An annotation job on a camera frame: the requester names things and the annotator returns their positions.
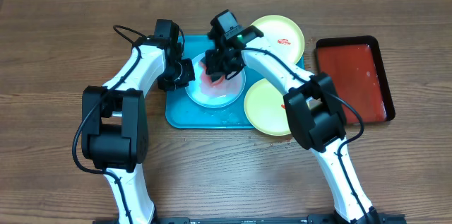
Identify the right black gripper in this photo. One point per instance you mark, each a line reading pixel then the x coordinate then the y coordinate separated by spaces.
pixel 217 69

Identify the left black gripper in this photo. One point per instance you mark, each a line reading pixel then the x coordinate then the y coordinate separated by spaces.
pixel 189 76

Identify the light blue round plate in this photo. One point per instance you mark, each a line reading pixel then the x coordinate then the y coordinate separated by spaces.
pixel 213 94

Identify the yellow-green round plate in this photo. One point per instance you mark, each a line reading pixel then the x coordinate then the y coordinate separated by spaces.
pixel 265 109
pixel 284 35

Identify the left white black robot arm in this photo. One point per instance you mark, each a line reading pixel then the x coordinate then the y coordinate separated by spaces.
pixel 112 139

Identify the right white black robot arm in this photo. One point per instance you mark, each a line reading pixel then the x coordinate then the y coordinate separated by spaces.
pixel 314 111

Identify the teal plastic serving tray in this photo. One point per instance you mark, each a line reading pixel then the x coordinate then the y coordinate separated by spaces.
pixel 183 113

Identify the black tray with red water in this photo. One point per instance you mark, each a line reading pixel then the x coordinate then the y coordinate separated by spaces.
pixel 356 67

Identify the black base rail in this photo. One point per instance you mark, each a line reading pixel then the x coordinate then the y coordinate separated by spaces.
pixel 311 219

